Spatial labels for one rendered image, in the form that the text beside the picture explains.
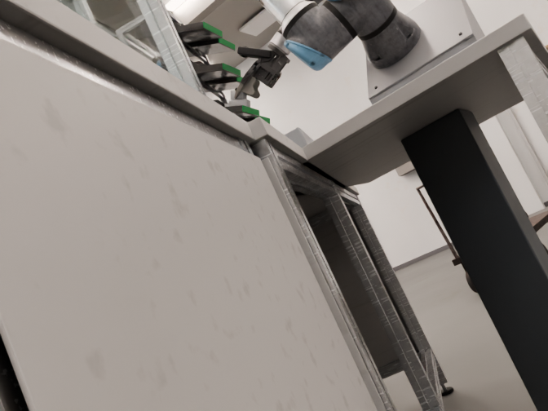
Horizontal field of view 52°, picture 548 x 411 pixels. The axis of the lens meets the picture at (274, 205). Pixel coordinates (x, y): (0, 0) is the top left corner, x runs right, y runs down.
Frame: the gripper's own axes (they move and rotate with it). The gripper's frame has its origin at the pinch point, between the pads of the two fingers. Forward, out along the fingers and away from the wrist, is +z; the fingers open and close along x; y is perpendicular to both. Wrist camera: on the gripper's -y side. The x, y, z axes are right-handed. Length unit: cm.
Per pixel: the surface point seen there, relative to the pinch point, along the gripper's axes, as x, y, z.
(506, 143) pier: 837, 148, -169
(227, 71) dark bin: -2.4, -7.1, -4.2
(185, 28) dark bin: -2.7, -27.8, -6.9
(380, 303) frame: -32, 77, 19
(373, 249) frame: 39, 68, 17
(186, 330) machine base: -152, 58, 5
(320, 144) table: -71, 44, -6
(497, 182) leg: -43, 79, -24
